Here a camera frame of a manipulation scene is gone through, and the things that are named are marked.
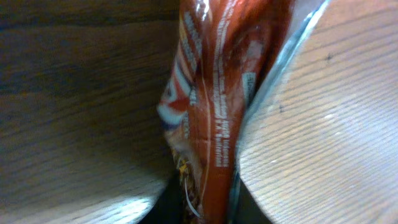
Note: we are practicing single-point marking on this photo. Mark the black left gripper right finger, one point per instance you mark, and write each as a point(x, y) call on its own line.
point(242, 208)

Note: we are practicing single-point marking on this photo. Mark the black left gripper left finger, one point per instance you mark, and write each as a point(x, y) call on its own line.
point(168, 209)

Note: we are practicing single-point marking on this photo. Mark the red orange snack wrapper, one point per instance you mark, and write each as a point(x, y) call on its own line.
point(230, 54)

